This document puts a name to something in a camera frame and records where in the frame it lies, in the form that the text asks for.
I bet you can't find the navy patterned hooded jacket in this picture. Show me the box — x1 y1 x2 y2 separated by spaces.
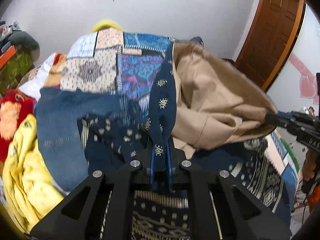
77 42 291 239

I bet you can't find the clutter pile of clothes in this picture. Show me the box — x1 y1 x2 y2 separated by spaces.
1 21 22 46

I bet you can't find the orange jacket sleeve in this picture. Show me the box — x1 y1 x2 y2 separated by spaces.
301 149 320 213

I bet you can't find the white wardrobe door with hearts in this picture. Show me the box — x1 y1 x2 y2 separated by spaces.
267 5 319 113

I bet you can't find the yellow garment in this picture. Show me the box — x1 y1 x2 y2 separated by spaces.
2 114 64 233

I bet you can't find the blue denim garment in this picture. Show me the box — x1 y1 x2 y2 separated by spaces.
35 87 127 191

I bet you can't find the wooden door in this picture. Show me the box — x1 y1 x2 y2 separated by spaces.
235 0 305 91

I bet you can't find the red plush toy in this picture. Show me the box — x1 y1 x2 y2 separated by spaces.
0 89 36 163

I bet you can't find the white garment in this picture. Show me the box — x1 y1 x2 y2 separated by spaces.
18 53 56 101

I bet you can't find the grey backpack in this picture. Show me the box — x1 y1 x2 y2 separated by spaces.
190 36 204 45

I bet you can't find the blue patchwork bedspread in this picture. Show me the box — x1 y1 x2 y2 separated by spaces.
60 28 299 201

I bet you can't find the orange box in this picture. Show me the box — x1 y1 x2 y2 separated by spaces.
0 46 16 68

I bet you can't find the yellow bed headboard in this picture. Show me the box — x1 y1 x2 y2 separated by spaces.
91 20 123 33

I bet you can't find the grey green pillow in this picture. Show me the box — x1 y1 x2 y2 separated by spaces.
9 31 40 62

